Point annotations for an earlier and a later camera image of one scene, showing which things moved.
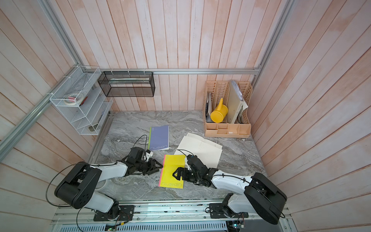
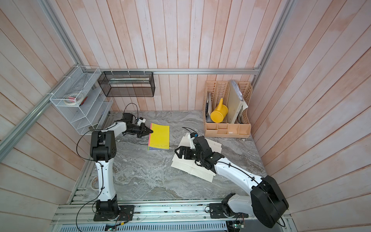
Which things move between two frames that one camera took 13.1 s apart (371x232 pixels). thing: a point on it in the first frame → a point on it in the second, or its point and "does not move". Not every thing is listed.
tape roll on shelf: x=73 y=99 does not move
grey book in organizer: x=208 y=108 does not move
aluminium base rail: x=160 y=217 does not move
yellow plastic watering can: x=217 y=116 does not move
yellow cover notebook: x=171 y=163 → x=160 y=137
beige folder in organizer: x=236 y=104 does not move
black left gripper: x=149 y=172 → x=143 y=132
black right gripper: x=180 y=169 → x=183 y=149
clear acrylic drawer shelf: x=82 y=100 does not move
